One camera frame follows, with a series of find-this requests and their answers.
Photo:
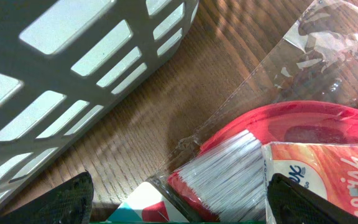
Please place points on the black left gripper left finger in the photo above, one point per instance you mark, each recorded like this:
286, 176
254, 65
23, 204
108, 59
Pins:
69, 203

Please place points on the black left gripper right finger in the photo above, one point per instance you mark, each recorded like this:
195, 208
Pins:
289, 202

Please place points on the orange tissue pack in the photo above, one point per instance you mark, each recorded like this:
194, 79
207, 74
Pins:
328, 170

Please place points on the red packaged item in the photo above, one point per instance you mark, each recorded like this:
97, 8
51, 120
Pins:
304, 91

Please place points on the green packaged item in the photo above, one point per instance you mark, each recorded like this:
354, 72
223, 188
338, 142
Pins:
247, 222

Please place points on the grey plastic basket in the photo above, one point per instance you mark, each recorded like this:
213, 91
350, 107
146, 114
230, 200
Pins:
65, 64

